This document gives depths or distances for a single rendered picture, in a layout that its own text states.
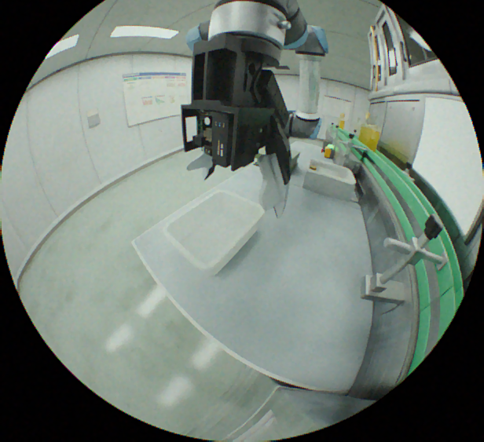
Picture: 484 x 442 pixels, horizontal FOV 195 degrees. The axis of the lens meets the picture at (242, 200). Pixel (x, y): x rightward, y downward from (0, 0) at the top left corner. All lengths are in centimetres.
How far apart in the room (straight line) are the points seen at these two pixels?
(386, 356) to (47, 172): 364
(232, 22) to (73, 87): 339
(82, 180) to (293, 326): 339
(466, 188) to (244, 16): 54
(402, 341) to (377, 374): 7
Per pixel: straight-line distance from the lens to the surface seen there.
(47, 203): 349
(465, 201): 52
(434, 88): 76
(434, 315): 33
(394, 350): 35
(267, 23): 15
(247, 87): 15
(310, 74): 65
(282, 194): 18
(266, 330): 31
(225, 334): 31
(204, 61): 15
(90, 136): 330
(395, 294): 33
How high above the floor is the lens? 106
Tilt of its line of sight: 37 degrees down
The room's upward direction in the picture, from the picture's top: straight up
